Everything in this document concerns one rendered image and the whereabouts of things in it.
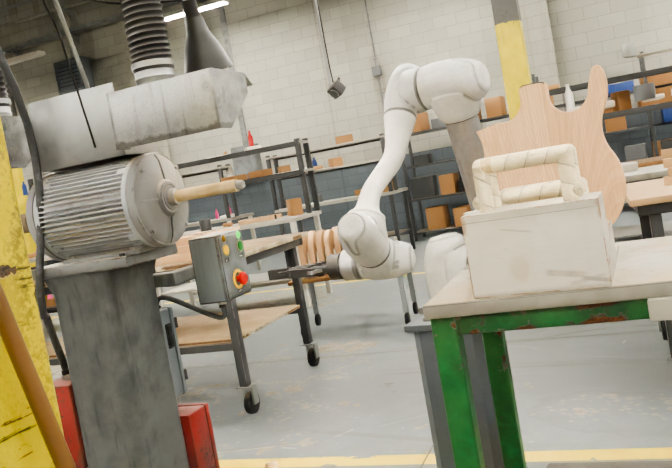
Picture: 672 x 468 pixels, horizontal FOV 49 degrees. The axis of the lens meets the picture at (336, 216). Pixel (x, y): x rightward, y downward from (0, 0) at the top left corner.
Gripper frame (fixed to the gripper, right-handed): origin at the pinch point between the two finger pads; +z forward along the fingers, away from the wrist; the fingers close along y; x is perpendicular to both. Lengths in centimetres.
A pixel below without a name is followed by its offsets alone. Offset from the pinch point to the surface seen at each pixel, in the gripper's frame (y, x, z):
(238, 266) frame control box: 1.2, 3.7, 14.0
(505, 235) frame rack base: -46, 8, -74
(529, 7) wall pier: 1052, 233, 6
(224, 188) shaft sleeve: -28.7, 27.6, -3.3
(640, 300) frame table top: -46, -8, -98
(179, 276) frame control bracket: -15.7, 5.1, 24.0
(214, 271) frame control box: -8.4, 4.3, 16.7
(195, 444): -17, -44, 29
